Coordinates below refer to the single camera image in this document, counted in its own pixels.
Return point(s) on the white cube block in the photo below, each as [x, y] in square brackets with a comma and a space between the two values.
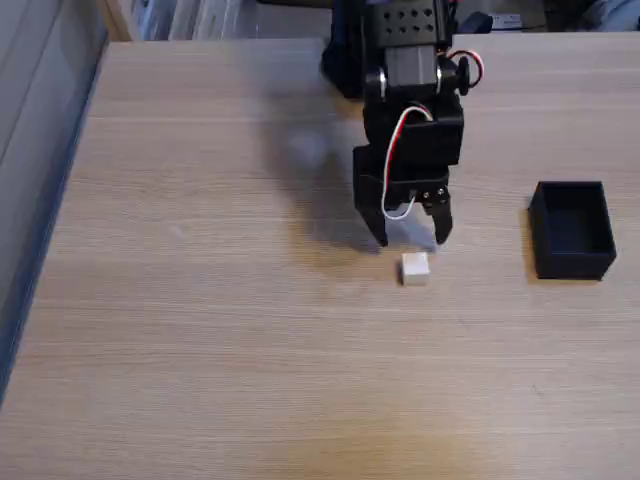
[415, 269]

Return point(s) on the black open box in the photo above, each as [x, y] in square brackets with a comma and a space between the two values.
[572, 230]

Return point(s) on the dark blue rounded object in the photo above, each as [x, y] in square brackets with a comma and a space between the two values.
[477, 22]

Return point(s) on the white label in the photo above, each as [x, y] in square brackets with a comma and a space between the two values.
[506, 20]

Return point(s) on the black background object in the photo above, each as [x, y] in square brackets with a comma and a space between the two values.
[570, 14]

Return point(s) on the stack of white sheets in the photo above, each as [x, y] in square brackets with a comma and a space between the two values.
[200, 19]

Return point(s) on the light wooden frame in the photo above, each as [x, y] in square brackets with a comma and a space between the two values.
[116, 20]

